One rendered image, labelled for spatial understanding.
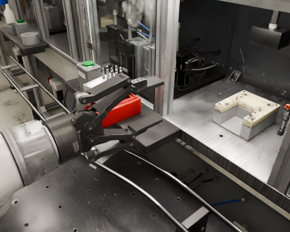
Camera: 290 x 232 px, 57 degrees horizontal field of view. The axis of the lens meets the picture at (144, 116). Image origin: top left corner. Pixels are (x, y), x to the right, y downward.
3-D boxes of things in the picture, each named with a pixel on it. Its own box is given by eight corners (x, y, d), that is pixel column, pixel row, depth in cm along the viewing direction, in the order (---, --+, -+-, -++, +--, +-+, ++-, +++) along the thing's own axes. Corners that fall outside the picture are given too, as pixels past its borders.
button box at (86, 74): (79, 92, 102) (75, 62, 96) (97, 86, 106) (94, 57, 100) (89, 100, 97) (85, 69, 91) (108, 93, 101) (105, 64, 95)
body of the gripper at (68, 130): (63, 176, 42) (113, 152, 47) (53, 133, 38) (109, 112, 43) (46, 152, 47) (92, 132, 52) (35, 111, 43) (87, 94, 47)
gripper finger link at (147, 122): (136, 131, 52) (136, 134, 52) (162, 118, 56) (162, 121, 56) (127, 124, 54) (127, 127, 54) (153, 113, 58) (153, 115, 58)
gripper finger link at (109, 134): (90, 136, 45) (88, 143, 45) (139, 136, 52) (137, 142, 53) (79, 125, 47) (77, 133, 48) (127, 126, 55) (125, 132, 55)
